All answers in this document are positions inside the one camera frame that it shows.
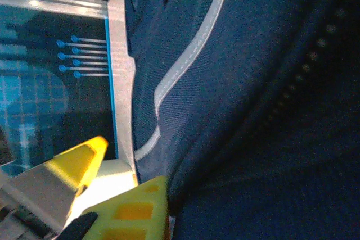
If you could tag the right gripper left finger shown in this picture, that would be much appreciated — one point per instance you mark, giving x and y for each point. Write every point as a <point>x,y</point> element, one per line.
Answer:
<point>56,183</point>

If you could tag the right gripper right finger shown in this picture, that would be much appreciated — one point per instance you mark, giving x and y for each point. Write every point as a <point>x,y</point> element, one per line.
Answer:
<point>135,217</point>

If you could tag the navy blue backpack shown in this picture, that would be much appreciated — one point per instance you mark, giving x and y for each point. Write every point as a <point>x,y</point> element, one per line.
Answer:
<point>253,110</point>

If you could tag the aluminium frame post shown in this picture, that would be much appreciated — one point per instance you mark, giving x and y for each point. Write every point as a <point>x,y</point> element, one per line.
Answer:
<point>56,1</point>

